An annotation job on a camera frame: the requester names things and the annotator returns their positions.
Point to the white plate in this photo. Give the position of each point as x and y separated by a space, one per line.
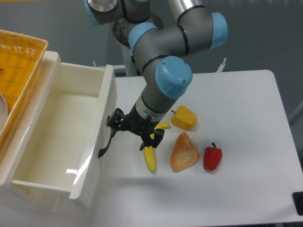
3 112

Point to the yellow banana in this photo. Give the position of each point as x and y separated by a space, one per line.
148 152

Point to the orange bread wedge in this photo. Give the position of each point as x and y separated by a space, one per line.
184 154

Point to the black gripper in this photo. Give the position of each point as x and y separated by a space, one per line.
133 122

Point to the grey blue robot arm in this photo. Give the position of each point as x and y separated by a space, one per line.
167 79

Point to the yellow bell pepper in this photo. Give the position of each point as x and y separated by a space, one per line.
183 118

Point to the white drawer cabinet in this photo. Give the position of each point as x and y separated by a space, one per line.
13 193

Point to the red bell pepper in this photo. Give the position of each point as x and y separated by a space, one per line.
212 157

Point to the yellow wicker basket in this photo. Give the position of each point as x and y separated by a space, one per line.
20 56

